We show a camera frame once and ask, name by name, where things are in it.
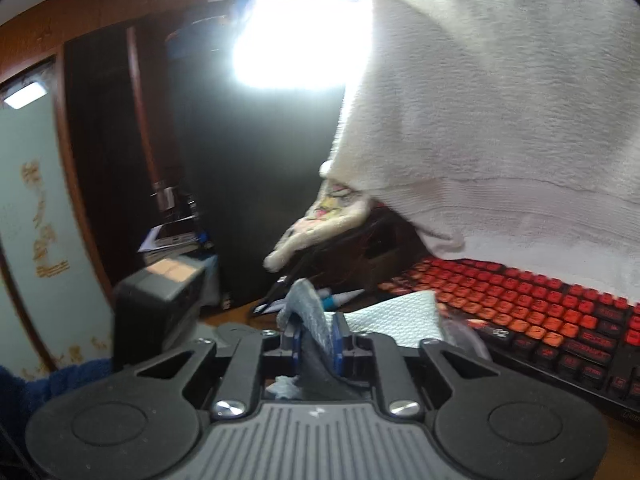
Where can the cartoon printed mouse pad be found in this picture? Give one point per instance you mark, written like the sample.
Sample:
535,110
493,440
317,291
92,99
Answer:
395,317

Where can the blue and white tube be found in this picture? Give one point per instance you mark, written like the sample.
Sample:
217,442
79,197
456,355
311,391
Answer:
345,299

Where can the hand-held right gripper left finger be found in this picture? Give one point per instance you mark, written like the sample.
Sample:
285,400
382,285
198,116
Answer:
235,370

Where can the dark wooden cabinet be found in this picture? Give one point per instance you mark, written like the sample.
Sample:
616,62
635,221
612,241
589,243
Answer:
110,160

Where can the red and black keyboard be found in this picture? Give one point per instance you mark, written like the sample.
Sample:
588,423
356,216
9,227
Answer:
525,310

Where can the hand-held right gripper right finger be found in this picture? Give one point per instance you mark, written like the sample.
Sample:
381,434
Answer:
400,375

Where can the frosted glass door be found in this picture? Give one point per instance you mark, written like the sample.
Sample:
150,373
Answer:
30,235

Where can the large white towel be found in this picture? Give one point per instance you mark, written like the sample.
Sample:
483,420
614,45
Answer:
490,110

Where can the cartoon printed fluffy cloth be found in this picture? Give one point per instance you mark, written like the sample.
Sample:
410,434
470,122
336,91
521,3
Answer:
320,215

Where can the stack of papers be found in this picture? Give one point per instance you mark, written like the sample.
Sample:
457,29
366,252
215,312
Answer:
170,242

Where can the metal door latch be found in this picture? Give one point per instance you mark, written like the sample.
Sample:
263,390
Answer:
164,196

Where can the grey blue cleaning cloth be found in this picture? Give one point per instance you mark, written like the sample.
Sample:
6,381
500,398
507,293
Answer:
315,310

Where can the bright light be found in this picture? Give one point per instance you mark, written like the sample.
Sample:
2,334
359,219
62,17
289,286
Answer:
295,40

